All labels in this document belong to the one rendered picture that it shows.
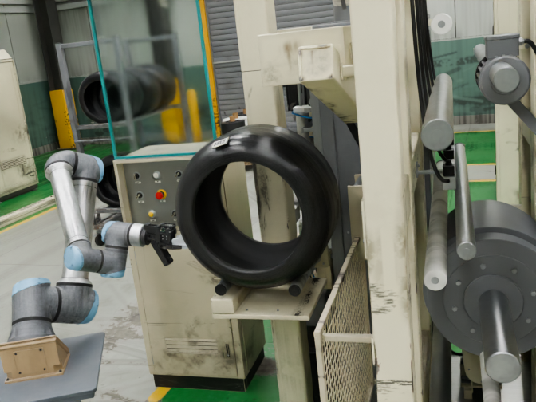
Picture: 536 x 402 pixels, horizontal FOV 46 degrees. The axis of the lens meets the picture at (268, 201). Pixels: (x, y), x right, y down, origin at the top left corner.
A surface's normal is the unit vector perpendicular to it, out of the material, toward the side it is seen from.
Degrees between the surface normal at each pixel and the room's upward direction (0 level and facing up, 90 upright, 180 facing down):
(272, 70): 90
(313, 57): 72
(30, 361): 90
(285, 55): 90
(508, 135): 90
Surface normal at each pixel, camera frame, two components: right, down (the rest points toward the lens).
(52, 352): 0.15, 0.23
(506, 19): -0.33, 0.27
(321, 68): -0.29, -0.04
